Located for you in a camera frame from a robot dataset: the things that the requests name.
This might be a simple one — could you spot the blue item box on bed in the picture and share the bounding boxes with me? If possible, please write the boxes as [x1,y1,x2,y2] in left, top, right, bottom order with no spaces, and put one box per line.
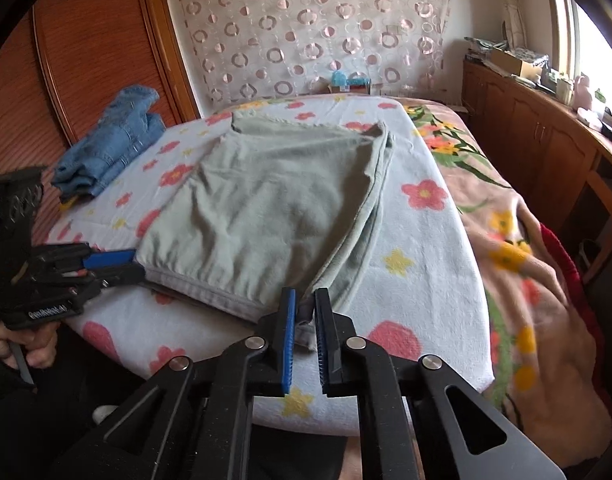
[329,70,371,94]

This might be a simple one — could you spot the circle-patterned sheer curtain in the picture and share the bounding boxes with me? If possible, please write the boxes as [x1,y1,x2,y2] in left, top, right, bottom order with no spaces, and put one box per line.
[169,0,450,113]

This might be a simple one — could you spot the pink floral blanket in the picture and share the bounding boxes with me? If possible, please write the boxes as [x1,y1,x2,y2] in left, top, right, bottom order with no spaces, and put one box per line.
[399,98,612,468]

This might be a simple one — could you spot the left hand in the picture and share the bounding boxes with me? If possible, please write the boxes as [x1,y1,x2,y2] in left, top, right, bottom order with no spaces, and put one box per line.
[0,322,59,370]

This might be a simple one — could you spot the yellow pillow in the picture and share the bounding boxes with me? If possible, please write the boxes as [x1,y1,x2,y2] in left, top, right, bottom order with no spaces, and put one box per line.
[58,196,79,212]

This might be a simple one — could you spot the window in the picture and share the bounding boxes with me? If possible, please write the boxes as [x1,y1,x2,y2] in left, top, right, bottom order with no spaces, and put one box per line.
[548,0,612,116]

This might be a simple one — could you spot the wooden wardrobe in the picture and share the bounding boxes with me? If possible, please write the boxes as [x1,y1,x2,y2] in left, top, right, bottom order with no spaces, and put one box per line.
[0,0,202,246]

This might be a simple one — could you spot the window drape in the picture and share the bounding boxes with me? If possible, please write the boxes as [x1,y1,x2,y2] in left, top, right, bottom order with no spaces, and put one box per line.
[502,0,526,49]

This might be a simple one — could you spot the grey-green shorts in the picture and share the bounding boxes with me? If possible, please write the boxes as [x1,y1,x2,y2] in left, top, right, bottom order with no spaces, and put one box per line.
[135,110,394,346]

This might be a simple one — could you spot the folded blue jeans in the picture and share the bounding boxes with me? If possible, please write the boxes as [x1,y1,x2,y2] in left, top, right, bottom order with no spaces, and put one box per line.
[52,84,166,202]

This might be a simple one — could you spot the pink figurine on cabinet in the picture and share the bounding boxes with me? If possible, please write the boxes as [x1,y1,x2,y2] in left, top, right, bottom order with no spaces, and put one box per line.
[571,73,592,110]

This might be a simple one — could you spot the cardboard box on cabinet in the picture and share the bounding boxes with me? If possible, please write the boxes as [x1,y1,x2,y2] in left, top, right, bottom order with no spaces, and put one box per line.
[489,49,542,80]

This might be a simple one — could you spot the wooden side cabinet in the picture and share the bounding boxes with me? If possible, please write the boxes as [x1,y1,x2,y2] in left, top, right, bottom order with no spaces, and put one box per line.
[461,61,612,282]

